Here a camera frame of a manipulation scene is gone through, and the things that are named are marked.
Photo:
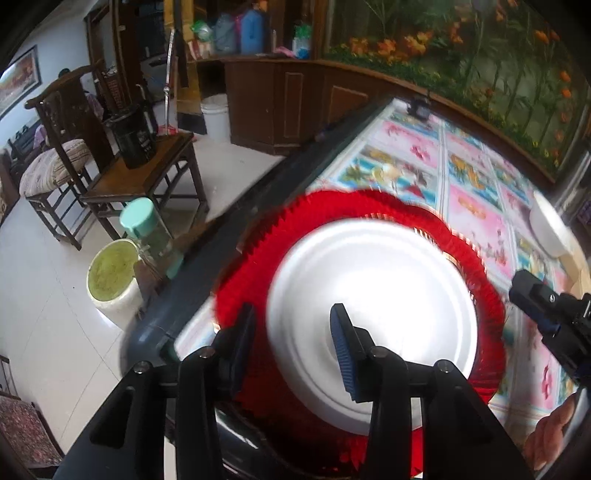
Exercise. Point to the mint lid glass bottle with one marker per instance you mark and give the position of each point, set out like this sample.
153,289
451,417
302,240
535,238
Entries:
143,224

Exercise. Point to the white plastic bucket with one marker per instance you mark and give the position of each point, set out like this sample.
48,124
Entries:
216,117

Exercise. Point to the white bucket green contents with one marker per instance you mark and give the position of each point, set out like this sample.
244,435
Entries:
111,282

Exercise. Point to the colourful floral tablecloth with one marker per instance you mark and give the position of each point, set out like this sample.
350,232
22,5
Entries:
487,201

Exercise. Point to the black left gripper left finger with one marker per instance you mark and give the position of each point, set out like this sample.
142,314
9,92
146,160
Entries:
232,347

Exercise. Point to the dark wooden cushioned chair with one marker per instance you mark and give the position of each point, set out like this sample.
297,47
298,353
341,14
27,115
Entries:
57,178

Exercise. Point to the framed wall picture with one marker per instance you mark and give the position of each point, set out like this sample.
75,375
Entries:
19,79

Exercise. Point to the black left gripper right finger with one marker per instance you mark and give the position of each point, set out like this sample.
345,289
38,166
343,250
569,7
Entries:
352,347

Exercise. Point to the red scalloped charger plate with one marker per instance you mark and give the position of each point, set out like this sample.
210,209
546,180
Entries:
265,396

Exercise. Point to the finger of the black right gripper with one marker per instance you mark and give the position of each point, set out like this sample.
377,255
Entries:
536,299

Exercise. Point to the white foam bowl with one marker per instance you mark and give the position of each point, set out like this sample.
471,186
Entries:
548,228

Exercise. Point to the dark wooden cabinet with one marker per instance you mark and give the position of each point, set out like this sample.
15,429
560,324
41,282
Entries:
277,104

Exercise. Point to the black canister on side table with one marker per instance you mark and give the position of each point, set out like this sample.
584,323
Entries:
135,129

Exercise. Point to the small black jar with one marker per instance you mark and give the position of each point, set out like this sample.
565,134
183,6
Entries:
420,108

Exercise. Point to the dark wooden side table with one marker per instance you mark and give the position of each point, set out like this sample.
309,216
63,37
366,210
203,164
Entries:
155,180

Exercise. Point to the blue detergent jug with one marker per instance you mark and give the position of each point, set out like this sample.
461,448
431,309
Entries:
251,32

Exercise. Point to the white foam plate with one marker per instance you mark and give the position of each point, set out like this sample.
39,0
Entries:
395,283

